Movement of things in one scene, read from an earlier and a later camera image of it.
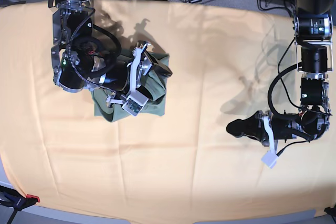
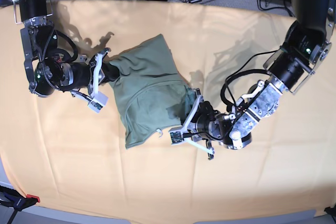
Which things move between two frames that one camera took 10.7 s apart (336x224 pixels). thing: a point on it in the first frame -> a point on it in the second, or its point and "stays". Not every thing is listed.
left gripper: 116,79 -> 79,75
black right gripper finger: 157,65 -> 111,73
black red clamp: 11,198 stays
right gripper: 286,126 -> 210,124
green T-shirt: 156,84 -> 153,94
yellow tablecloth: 229,61 stays
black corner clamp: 331,211 stays
